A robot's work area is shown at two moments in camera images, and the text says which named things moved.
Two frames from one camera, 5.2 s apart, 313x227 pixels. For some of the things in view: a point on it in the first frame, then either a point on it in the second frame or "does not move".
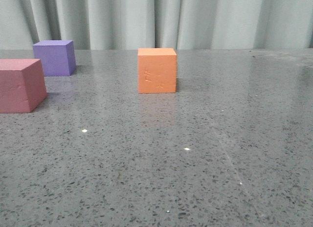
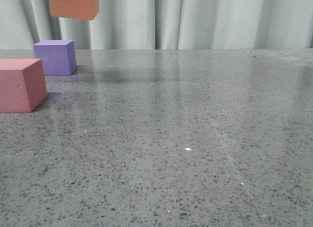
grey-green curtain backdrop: x=182 y=20 does not move
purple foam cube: x=57 y=57 does not move
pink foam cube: x=22 y=85 does not move
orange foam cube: x=157 y=70 → x=83 y=5
